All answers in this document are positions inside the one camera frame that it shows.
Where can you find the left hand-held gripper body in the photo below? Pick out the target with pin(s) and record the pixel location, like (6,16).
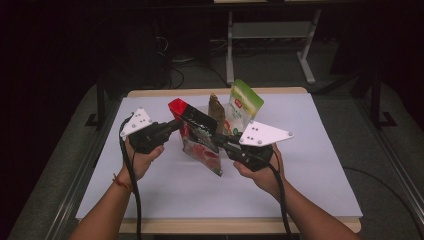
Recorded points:
(146,136)

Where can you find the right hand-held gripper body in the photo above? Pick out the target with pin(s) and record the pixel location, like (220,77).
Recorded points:
(256,146)

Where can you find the red and black seasoning packet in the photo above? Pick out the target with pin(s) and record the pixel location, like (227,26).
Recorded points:
(200,140)

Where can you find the brown and gold packet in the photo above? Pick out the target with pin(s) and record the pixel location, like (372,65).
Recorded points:
(217,113)

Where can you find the white and green packet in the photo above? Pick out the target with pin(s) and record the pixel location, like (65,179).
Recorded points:
(245,103)

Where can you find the person's left hand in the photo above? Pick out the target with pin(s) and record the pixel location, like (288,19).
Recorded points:
(140,165)

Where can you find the person's right hand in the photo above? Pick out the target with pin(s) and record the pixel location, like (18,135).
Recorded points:
(263,180)

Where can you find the black metal stand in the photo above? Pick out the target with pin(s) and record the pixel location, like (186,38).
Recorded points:
(376,100)
(100,100)

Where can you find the wooden table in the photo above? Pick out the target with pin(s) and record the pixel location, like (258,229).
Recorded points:
(276,90)

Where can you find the white table mat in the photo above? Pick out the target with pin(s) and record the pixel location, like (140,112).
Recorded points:
(316,166)

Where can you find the metal frame rail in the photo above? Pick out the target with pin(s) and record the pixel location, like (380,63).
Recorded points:
(393,160)
(83,166)

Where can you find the white metal desk frame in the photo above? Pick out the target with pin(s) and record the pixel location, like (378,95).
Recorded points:
(230,66)

